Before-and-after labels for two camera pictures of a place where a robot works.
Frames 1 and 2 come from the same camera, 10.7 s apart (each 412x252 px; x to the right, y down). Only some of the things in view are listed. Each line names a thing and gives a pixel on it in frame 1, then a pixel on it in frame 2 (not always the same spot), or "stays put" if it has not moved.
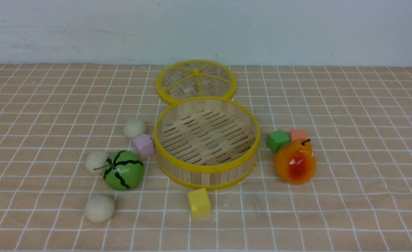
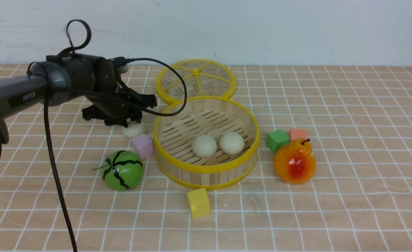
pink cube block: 297,133 stays put
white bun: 133,128 stays put
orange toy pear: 296,163 stays put
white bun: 95,162 to 232,143
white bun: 99,208 to 204,146
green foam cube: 276,139 stays put
